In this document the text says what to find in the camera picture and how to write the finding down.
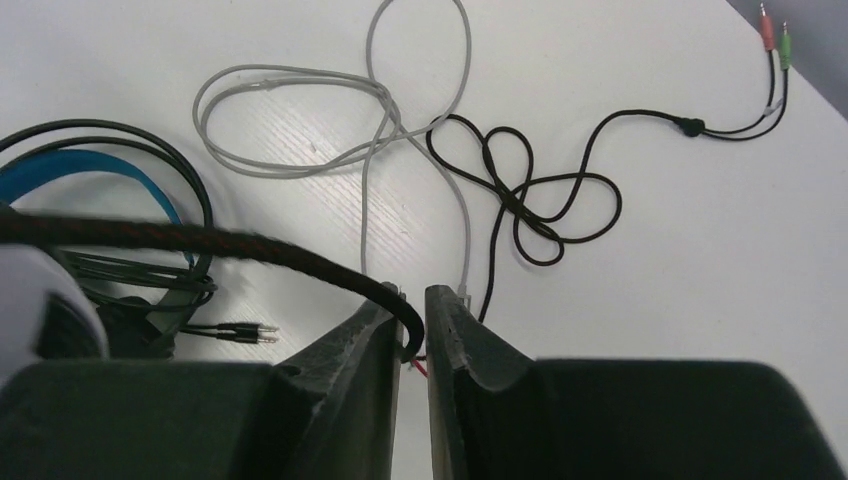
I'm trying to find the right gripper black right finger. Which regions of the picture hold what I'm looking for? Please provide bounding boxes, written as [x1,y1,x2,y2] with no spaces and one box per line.
[425,285,844,479]

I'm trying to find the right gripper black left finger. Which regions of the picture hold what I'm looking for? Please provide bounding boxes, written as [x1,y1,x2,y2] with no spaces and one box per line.
[1,301,402,479]

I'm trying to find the white and black headphones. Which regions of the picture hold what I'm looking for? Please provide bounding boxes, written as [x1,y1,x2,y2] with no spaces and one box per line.
[1,244,110,385]

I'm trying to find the black headphone cable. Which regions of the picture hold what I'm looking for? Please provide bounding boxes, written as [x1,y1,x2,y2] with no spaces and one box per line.
[62,248,280,346]

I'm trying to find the black headphones with blue band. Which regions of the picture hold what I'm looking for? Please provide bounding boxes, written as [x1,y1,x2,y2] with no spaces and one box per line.
[1,118,218,359]

